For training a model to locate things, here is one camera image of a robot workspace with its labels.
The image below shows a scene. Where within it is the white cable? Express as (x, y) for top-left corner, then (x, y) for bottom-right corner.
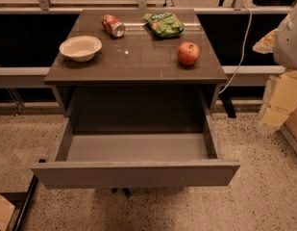
(218, 6), (254, 95)

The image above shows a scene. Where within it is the black metal floor frame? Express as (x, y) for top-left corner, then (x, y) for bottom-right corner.
(0, 175), (38, 231)

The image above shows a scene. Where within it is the grey cabinet with top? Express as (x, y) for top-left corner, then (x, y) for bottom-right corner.
(43, 8), (229, 137)

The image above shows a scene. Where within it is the red soda can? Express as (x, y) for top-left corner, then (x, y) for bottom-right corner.
(101, 14), (125, 38)

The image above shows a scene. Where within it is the green chip bag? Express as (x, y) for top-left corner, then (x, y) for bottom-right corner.
(142, 13), (185, 39)

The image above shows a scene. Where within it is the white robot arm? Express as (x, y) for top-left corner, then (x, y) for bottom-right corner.
(253, 4), (297, 133)

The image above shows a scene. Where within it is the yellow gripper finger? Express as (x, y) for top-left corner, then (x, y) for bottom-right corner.
(253, 29), (278, 54)
(259, 70), (297, 134)

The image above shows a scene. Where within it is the open grey top drawer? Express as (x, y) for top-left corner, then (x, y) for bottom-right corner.
(30, 90), (241, 191)

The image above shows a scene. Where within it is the cardboard box lower left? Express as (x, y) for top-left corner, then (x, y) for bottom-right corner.
(0, 194), (15, 231)

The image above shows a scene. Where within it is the red apple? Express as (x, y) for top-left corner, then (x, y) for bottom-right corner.
(177, 42), (200, 65)

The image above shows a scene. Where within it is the white paper bowl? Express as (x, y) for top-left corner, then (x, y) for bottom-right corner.
(59, 36), (102, 63)

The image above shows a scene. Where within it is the cardboard box right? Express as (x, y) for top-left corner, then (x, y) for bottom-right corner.
(281, 109), (297, 154)

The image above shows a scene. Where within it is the cardboard box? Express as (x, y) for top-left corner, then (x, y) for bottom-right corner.
(281, 109), (297, 154)
(0, 194), (15, 231)

